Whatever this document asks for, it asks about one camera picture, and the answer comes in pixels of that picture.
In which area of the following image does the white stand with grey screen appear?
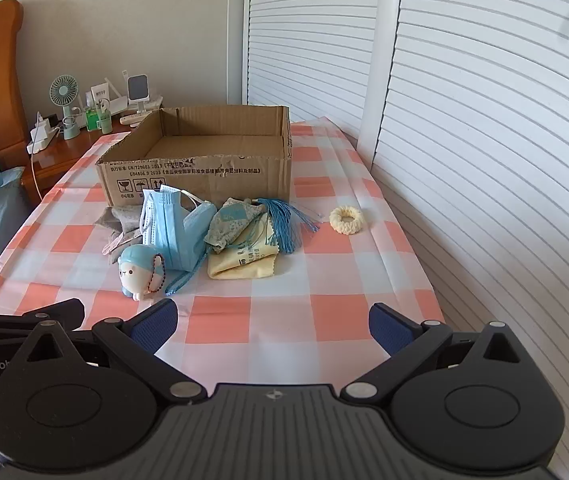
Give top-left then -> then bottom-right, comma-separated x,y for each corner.
128,74 -> 150,112

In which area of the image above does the yellow cleaning cloth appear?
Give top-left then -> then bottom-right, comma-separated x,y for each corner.
208,215 -> 280,281

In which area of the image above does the green desk fan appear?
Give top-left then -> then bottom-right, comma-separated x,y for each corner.
48,75 -> 81,141

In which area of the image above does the pink checkered tablecloth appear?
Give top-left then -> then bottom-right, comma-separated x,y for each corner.
0,116 -> 446,413

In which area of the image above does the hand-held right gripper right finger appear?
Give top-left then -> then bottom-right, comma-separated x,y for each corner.
340,303 -> 540,406

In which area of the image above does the wooden nightstand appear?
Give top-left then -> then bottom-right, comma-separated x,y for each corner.
19,110 -> 132,206

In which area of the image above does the teal sachet with blue tassel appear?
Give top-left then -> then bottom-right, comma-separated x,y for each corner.
165,197 -> 321,296

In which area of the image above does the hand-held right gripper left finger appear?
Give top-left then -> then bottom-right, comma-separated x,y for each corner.
17,298 -> 208,406

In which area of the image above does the white louvered door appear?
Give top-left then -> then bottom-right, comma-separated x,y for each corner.
244,0 -> 384,133
371,0 -> 569,480

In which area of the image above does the blue plush toy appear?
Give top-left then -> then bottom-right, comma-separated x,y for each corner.
117,245 -> 166,302

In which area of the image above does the white card box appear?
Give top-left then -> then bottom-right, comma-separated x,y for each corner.
89,84 -> 110,111

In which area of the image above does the white power strip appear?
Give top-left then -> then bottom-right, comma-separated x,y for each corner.
27,127 -> 61,155

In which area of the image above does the white cable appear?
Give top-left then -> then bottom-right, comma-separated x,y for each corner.
28,152 -> 44,202

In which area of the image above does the white charger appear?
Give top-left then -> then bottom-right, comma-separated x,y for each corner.
31,112 -> 51,141

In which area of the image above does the brown cardboard box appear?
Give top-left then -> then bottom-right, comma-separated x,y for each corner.
95,105 -> 292,208

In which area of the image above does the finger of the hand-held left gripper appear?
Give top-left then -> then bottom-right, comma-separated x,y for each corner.
0,298 -> 85,333

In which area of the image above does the cream scrunchie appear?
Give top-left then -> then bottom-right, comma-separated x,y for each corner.
329,205 -> 363,236

